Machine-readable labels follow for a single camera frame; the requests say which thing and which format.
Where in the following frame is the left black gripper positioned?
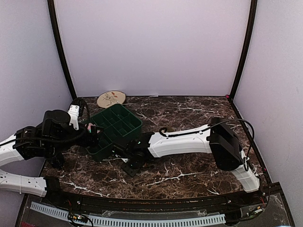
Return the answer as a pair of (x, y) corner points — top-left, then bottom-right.
(49, 122), (104, 156)

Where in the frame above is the green plastic divider tray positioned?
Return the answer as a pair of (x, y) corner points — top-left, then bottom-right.
(87, 104), (142, 162)

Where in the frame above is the pink sock with green patches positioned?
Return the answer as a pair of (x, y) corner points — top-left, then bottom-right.
(87, 123), (94, 133)

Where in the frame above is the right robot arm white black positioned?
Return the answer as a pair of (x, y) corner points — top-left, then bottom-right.
(113, 118), (260, 205)

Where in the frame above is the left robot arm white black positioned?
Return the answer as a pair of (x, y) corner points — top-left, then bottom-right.
(0, 98), (104, 206)

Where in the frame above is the dark blue cup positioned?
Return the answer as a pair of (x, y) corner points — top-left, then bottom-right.
(48, 153), (65, 170)

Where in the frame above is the round embroidered plate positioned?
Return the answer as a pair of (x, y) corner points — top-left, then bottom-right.
(97, 91), (126, 109)

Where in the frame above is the small green circuit board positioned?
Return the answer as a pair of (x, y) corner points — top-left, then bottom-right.
(68, 212), (88, 223)

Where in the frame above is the black front table rail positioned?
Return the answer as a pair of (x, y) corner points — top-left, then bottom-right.
(41, 187), (269, 213)

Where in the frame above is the black left frame post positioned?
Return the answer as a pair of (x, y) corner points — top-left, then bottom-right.
(47, 0), (77, 100)

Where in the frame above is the black frame post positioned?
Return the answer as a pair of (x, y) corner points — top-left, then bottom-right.
(229, 0), (258, 101)
(47, 0), (77, 100)

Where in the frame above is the black right frame post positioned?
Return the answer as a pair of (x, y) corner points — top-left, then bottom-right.
(229, 0), (258, 101)

